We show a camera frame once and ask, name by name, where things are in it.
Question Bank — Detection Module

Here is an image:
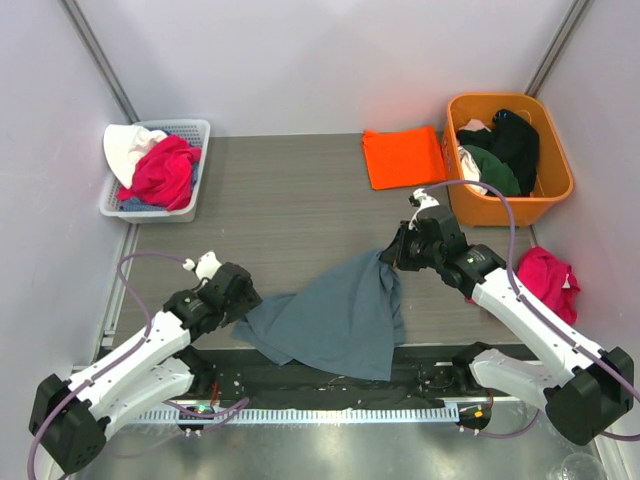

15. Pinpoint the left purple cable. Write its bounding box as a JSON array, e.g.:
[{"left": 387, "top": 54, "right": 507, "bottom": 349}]
[{"left": 25, "top": 249, "right": 251, "bottom": 479}]

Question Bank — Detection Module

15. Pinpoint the orange plastic tub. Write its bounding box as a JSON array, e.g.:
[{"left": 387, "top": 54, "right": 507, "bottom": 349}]
[{"left": 441, "top": 93, "right": 574, "bottom": 227}]

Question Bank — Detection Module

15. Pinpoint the purple cable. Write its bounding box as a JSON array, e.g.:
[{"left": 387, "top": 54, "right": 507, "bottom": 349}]
[
  {"left": 25, "top": 249, "right": 251, "bottom": 479},
  {"left": 424, "top": 180, "right": 640, "bottom": 442}
]

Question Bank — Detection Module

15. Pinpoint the pink shirt in basket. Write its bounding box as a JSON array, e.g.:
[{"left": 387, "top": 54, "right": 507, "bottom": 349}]
[{"left": 117, "top": 135, "right": 201, "bottom": 212}]

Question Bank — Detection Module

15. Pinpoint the white garment in tub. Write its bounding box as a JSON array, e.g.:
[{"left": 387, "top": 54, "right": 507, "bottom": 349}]
[{"left": 455, "top": 118, "right": 492, "bottom": 182}]

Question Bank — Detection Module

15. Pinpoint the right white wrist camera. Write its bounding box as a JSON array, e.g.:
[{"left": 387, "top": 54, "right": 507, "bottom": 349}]
[{"left": 408, "top": 188, "right": 440, "bottom": 221}]

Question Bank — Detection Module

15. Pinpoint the white cloth in basket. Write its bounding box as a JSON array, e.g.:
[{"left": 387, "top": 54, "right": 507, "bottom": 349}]
[{"left": 103, "top": 124, "right": 167, "bottom": 188}]

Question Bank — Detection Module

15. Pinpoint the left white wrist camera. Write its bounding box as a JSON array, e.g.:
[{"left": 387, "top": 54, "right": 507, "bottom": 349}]
[{"left": 182, "top": 251, "right": 222, "bottom": 280}]

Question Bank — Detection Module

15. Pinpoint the white slotted cable duct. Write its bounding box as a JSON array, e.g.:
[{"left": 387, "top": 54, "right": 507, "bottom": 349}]
[{"left": 132, "top": 403, "right": 459, "bottom": 426}]

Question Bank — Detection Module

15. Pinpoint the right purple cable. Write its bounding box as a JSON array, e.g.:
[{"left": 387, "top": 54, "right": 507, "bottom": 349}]
[{"left": 424, "top": 180, "right": 640, "bottom": 442}]

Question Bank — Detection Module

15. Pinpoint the folded orange t shirt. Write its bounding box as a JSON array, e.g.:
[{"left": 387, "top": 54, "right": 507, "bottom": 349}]
[{"left": 361, "top": 126, "right": 447, "bottom": 191}]

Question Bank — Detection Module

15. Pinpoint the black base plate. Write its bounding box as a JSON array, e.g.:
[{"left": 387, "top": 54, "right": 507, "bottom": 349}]
[{"left": 174, "top": 343, "right": 516, "bottom": 409}]

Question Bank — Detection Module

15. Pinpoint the grey-blue t shirt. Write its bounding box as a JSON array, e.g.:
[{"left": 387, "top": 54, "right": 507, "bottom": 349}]
[{"left": 232, "top": 249, "right": 406, "bottom": 381}]

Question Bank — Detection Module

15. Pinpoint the white perforated basket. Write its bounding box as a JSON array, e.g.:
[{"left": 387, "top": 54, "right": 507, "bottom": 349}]
[{"left": 99, "top": 119, "right": 211, "bottom": 224}]

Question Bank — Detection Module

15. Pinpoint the pink shirt on table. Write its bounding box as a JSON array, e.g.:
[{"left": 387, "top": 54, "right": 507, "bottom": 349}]
[{"left": 517, "top": 246, "right": 581, "bottom": 326}]

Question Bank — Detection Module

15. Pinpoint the black garment in tub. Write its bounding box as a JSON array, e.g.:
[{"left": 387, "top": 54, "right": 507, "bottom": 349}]
[{"left": 488, "top": 109, "right": 540, "bottom": 197}]

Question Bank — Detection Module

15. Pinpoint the dark green garment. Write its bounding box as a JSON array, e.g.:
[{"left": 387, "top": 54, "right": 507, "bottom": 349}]
[{"left": 469, "top": 146, "right": 521, "bottom": 197}]

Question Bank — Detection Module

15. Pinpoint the blue cloth in basket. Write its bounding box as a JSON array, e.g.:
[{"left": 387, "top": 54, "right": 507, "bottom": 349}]
[{"left": 119, "top": 198, "right": 148, "bottom": 212}]

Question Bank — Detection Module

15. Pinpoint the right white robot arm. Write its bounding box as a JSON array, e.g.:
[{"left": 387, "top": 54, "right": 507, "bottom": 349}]
[{"left": 382, "top": 197, "right": 634, "bottom": 446}]

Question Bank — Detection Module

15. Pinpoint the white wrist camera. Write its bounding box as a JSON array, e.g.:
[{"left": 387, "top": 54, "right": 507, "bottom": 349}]
[
  {"left": 182, "top": 251, "right": 222, "bottom": 280},
  {"left": 408, "top": 188, "right": 440, "bottom": 221}
]

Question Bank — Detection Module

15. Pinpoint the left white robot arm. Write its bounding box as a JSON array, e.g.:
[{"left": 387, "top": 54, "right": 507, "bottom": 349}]
[{"left": 27, "top": 253, "right": 261, "bottom": 478}]

